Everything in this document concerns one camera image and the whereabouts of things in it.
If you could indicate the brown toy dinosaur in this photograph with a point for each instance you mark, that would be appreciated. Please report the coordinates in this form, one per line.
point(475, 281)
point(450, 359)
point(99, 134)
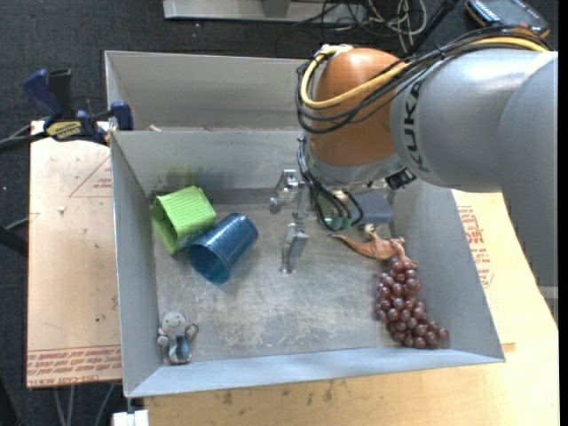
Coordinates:
point(376, 247)

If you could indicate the black cylinder on white bracket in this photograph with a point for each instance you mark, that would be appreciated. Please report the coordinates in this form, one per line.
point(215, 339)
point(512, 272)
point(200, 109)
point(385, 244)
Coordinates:
point(400, 179)

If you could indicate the lime green ribbed square cup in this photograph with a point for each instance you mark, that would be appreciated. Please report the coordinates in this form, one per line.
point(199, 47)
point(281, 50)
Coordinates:
point(184, 213)

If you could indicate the blue ribbed plastic cup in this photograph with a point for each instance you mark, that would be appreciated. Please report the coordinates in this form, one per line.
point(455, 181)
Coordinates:
point(224, 246)

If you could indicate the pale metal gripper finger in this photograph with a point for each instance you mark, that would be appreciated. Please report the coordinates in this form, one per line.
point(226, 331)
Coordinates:
point(294, 243)
point(284, 189)

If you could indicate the grey toy monkey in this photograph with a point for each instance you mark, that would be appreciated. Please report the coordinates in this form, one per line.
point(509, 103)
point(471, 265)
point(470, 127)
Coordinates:
point(176, 335)

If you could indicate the grey metal bin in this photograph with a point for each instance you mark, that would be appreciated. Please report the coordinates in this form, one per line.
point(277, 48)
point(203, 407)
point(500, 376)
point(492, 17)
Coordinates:
point(284, 309)

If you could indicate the brown cardboard board, red print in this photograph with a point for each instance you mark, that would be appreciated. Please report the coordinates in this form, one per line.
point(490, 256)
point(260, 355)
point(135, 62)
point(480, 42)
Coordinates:
point(66, 260)

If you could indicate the bunch of red grapes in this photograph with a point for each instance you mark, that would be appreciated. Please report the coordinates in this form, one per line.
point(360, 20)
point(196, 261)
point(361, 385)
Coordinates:
point(401, 304)

